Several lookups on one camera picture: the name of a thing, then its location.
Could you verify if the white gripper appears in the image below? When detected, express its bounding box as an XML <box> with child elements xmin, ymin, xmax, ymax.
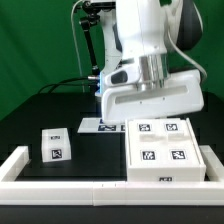
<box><xmin>101</xmin><ymin>69</ymin><xmax>204</xmax><ymax>123</ymax></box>

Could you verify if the white cabinet body box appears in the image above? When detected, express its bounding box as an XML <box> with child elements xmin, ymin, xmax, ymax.
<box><xmin>125</xmin><ymin>119</ymin><xmax>206</xmax><ymax>182</ymax></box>

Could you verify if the white cabinet door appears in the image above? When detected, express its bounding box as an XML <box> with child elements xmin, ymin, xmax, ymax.
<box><xmin>164</xmin><ymin>119</ymin><xmax>200</xmax><ymax>166</ymax></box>
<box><xmin>128</xmin><ymin>119</ymin><xmax>165</xmax><ymax>167</ymax></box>

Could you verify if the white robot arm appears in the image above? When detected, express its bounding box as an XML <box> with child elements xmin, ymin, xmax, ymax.
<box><xmin>90</xmin><ymin>0</ymin><xmax>206</xmax><ymax>123</ymax></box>

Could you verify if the white cabinet top block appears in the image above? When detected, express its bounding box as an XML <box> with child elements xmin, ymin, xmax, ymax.
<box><xmin>41</xmin><ymin>128</ymin><xmax>71</xmax><ymax>162</ymax></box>

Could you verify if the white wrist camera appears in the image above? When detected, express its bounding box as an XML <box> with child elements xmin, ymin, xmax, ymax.
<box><xmin>100</xmin><ymin>63</ymin><xmax>140</xmax><ymax>93</ymax></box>

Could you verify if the grey thin cable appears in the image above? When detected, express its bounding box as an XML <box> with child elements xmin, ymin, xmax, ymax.
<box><xmin>70</xmin><ymin>0</ymin><xmax>86</xmax><ymax>94</ymax></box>

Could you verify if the white marker base plate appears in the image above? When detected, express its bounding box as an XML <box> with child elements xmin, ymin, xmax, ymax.
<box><xmin>78</xmin><ymin>118</ymin><xmax>125</xmax><ymax>133</ymax></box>

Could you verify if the black cable bundle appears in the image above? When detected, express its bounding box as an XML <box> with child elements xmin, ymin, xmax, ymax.
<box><xmin>38</xmin><ymin>77</ymin><xmax>101</xmax><ymax>95</ymax></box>

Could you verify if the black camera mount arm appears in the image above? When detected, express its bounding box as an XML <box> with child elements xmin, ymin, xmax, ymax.
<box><xmin>79</xmin><ymin>0</ymin><xmax>116</xmax><ymax>81</ymax></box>

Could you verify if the white U-shaped boundary frame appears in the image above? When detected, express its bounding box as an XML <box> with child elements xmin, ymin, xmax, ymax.
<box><xmin>0</xmin><ymin>146</ymin><xmax>224</xmax><ymax>206</ymax></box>

